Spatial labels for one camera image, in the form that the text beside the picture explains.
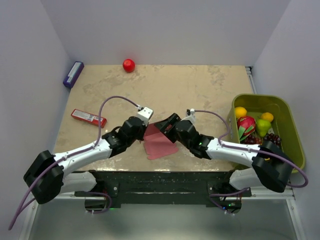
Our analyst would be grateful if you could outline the red dragon fruit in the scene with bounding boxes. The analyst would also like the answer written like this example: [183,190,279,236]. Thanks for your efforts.
[236,116,256,141]

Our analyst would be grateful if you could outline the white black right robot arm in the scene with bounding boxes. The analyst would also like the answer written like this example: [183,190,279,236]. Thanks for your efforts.
[155,109,293,197]

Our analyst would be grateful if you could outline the yellow lemon upper left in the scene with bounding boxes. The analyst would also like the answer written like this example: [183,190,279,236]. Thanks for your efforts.
[234,106,248,119]

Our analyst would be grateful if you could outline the red apple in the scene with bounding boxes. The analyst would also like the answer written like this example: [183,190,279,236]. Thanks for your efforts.
[122,58,136,73]

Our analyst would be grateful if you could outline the green plastic bin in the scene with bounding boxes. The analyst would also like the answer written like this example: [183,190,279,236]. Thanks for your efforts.
[227,94,306,169]

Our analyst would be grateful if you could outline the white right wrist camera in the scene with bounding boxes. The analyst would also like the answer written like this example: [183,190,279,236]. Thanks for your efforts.
[181,108,196,124]

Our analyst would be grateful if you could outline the dark purple grapes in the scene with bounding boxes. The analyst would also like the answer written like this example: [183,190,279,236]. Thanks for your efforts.
[240,133,282,149]

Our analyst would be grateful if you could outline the purple rectangular carton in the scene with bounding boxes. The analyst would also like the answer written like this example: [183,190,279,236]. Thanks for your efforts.
[63,61,85,89]

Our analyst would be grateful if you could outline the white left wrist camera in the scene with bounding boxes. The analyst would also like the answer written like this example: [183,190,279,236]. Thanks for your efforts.
[136,106,154,126]

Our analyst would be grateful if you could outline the orange fruit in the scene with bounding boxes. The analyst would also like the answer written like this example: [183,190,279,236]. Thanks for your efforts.
[260,112,274,123]

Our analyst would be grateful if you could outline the pink paper box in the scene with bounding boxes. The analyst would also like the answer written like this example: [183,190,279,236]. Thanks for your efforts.
[143,123,179,160]

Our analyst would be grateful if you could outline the green pear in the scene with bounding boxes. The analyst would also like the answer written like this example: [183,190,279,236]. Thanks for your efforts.
[255,118,272,138]

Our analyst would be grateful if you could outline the red rectangular carton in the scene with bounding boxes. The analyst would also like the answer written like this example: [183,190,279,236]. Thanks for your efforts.
[70,109,107,128]

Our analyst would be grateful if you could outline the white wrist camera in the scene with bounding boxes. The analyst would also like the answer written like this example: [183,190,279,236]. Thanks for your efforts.
[181,108,196,124]
[136,106,154,126]

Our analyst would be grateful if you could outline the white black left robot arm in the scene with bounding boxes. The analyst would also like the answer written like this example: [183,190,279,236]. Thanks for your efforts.
[23,116,149,204]

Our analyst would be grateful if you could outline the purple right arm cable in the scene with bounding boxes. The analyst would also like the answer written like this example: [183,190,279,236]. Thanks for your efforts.
[193,109,309,188]

